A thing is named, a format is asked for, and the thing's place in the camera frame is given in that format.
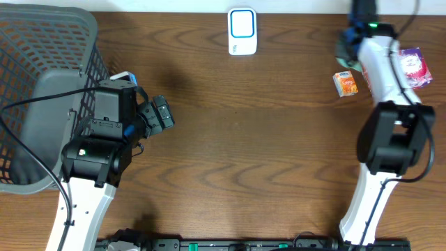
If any purple snack pack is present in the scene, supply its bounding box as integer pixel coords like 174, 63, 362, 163
399, 47, 433, 89

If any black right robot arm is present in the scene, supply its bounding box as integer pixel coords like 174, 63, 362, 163
336, 0, 436, 250

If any orange Top chocolate bar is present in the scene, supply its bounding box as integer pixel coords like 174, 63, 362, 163
361, 66, 372, 93

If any teal snack packet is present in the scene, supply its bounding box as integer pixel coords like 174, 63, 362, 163
335, 50, 362, 73

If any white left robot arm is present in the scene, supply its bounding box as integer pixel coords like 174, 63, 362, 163
46, 79, 174, 250

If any grey plastic mesh basket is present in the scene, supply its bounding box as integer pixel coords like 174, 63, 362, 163
1, 3, 109, 195

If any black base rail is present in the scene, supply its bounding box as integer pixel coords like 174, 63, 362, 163
93, 238, 412, 251

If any small orange snack packet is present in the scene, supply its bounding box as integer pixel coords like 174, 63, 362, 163
332, 71, 358, 97

